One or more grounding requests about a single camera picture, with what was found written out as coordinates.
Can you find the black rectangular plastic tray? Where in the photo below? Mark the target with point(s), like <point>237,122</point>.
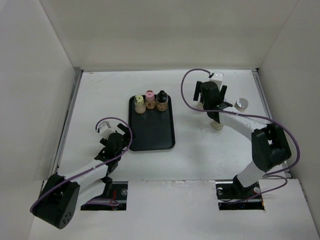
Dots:
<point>153,130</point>

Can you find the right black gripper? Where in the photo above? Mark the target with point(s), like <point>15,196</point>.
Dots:
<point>198,90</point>

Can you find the yellow cap spice bottle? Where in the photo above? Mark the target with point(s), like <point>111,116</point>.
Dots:
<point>139,104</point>

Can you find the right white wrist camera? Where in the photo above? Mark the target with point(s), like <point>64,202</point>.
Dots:
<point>217,78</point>

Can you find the small black cap spice bottle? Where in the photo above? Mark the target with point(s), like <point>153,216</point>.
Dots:
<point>162,101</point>

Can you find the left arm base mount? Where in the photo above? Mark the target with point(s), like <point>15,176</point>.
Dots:
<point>113,197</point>

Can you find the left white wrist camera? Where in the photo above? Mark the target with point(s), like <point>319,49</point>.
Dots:
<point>104,129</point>

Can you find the grey cap pepper grinder bottle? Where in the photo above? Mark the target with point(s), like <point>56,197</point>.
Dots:
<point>200,106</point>

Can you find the silver cap blue label bottle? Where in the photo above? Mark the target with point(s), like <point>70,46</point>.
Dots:
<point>241,104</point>

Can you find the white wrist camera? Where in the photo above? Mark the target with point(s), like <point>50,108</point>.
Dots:
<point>104,129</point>
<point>217,78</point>

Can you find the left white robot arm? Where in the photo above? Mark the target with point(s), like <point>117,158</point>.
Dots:
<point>91,185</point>

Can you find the pink cap spice bottle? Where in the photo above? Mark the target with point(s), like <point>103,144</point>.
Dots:
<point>150,99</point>

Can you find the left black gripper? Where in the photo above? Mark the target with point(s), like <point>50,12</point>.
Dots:
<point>127,133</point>

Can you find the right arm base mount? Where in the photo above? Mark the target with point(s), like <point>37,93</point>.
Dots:
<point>232,196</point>

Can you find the black cap grinder bottle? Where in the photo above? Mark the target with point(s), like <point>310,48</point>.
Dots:
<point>216,126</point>

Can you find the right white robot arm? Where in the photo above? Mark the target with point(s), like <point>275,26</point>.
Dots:
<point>269,145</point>

